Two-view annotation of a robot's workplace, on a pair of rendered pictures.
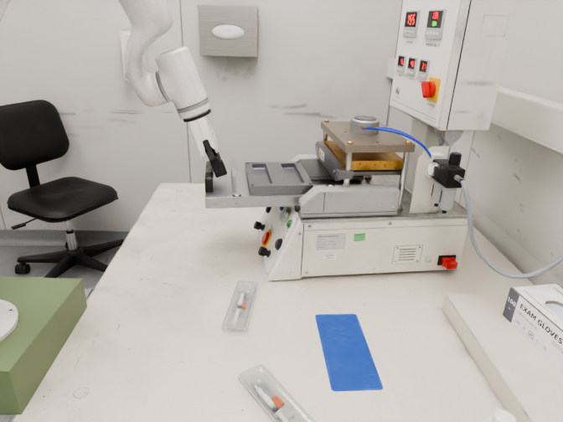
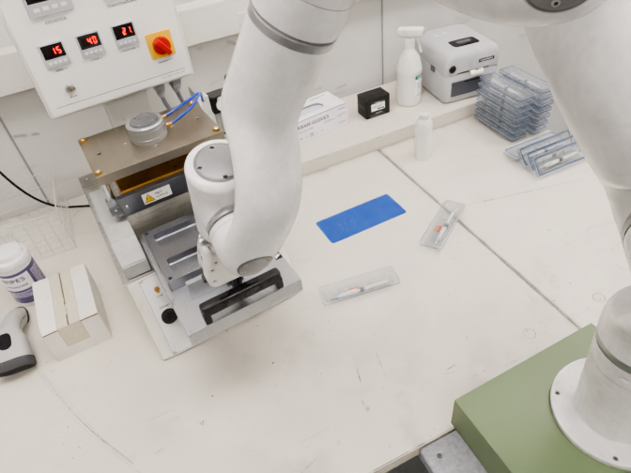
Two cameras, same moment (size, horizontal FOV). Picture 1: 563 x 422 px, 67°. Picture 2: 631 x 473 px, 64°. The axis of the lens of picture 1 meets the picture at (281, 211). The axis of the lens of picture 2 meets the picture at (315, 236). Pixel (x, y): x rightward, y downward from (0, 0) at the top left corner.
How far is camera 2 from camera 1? 142 cm
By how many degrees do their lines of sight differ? 86
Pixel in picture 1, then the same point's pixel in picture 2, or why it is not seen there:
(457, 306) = not seen: hidden behind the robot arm
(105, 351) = (484, 352)
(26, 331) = (556, 358)
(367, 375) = (380, 202)
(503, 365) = (344, 144)
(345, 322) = (330, 224)
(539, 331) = (315, 127)
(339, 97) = not seen: outside the picture
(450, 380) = (357, 172)
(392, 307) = not seen: hidden behind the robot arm
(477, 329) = (314, 156)
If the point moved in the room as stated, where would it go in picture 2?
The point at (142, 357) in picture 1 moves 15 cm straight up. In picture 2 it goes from (467, 321) to (474, 273)
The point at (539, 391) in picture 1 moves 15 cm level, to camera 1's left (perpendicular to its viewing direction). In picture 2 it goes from (357, 134) to (379, 157)
